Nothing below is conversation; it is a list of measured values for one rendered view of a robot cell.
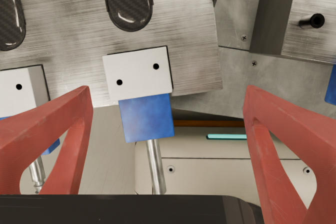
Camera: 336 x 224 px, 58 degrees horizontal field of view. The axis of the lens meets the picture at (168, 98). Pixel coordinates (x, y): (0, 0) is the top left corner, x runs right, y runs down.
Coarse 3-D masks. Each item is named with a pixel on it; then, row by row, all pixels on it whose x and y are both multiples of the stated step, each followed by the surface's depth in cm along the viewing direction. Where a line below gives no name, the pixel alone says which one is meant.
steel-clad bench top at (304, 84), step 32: (224, 0) 30; (256, 0) 30; (224, 32) 31; (224, 64) 32; (256, 64) 32; (288, 64) 32; (320, 64) 32; (192, 96) 32; (224, 96) 32; (288, 96) 32; (320, 96) 32
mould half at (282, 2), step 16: (272, 0) 26; (288, 0) 23; (304, 0) 22; (320, 0) 22; (256, 16) 30; (272, 16) 26; (288, 16) 22; (256, 32) 29; (272, 32) 25; (288, 32) 22; (304, 32) 22; (320, 32) 22; (256, 48) 29; (272, 48) 24; (288, 48) 22; (304, 48) 22; (320, 48) 22
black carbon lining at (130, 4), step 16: (0, 0) 26; (16, 0) 25; (112, 0) 26; (128, 0) 26; (144, 0) 26; (0, 16) 26; (16, 16) 26; (112, 16) 25; (128, 16) 26; (144, 16) 26; (0, 32) 26; (16, 32) 26; (0, 48) 26
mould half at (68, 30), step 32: (32, 0) 25; (64, 0) 25; (96, 0) 25; (160, 0) 25; (192, 0) 25; (32, 32) 26; (64, 32) 26; (96, 32) 26; (128, 32) 26; (160, 32) 26; (192, 32) 26; (0, 64) 26; (32, 64) 26; (64, 64) 26; (96, 64) 26; (192, 64) 26; (96, 96) 26
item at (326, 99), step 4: (332, 68) 24; (332, 72) 24; (332, 76) 24; (332, 80) 24; (328, 84) 24; (332, 84) 23; (328, 88) 24; (332, 88) 23; (328, 92) 24; (332, 92) 23; (328, 96) 24; (332, 96) 23; (324, 100) 24; (328, 100) 24; (332, 100) 23; (332, 104) 23
